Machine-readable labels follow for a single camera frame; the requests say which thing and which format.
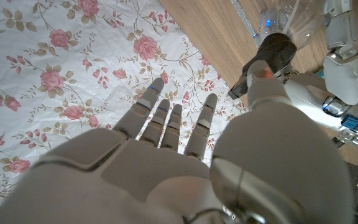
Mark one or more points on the floral backdrop cloth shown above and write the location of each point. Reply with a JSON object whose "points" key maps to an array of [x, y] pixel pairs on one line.
{"points": [[42, 46]]}

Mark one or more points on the clear plastic spray bottle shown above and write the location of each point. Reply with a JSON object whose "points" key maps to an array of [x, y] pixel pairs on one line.
{"points": [[306, 18]]}

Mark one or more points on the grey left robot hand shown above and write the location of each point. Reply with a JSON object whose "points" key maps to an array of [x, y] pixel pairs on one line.
{"points": [[346, 74]]}

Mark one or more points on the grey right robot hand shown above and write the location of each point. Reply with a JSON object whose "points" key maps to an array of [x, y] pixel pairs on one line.
{"points": [[141, 183]]}

